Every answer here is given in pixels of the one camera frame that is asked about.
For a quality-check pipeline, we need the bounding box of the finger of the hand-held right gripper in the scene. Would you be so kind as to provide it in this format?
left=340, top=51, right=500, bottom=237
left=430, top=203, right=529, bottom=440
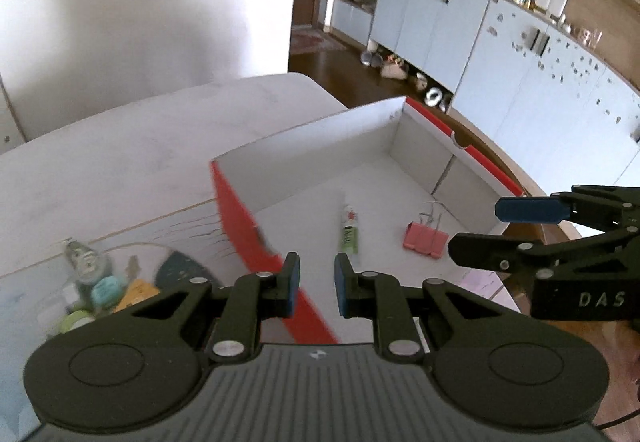
left=448, top=227, right=640, bottom=280
left=494, top=184, right=640, bottom=243

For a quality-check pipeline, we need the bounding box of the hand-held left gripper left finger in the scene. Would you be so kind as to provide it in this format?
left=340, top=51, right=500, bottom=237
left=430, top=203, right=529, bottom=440
left=116, top=252, right=301, bottom=364

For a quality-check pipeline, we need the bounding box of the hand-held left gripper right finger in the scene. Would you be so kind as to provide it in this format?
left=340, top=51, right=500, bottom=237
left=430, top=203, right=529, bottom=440
left=333, top=253, right=506, bottom=364

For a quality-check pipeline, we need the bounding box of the red and white cardboard box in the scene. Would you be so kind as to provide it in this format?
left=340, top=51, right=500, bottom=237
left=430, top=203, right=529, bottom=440
left=209, top=96, right=526, bottom=345

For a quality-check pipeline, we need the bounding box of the green-capped white bottle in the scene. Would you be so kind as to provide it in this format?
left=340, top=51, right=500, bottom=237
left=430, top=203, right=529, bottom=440
left=59, top=311, right=96, bottom=334

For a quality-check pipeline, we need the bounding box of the small green label tube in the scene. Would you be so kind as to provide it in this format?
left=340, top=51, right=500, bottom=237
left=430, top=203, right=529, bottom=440
left=338, top=205, right=361, bottom=255

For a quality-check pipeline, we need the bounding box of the pink binder clip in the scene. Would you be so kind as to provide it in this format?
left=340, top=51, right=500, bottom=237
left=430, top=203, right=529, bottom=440
left=403, top=202, right=450, bottom=258

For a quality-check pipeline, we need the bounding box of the black and white shoe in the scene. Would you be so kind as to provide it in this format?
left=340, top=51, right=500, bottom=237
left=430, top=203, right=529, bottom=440
left=424, top=86, right=454, bottom=113

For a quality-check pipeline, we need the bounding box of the small yellow box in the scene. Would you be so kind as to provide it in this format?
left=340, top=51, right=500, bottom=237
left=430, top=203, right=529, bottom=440
left=114, top=279, right=161, bottom=313

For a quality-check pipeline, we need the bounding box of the teal pencil sharpener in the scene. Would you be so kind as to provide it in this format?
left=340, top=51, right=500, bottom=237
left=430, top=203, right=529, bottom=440
left=91, top=275, right=126, bottom=308

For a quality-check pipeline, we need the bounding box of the grey-green correction tape dispenser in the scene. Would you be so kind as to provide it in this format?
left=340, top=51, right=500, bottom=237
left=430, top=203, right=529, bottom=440
left=62, top=239, right=114, bottom=283

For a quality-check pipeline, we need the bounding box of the patterned floor rug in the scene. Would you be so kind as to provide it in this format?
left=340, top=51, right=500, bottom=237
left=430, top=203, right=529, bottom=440
left=290, top=24, right=342, bottom=55

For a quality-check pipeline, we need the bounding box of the white low cabinet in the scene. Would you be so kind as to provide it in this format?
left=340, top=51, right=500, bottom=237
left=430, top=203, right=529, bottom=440
left=330, top=0, right=382, bottom=47

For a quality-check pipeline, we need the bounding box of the wooden side cabinet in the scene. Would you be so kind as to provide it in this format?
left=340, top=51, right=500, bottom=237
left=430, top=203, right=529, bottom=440
left=0, top=74, right=27, bottom=159

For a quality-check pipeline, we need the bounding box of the white wall cabinet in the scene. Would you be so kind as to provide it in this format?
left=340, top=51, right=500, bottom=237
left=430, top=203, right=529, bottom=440
left=370, top=0, right=640, bottom=205

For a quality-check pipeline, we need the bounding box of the black cable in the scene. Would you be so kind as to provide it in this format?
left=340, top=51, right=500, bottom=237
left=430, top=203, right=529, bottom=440
left=592, top=409, right=640, bottom=429

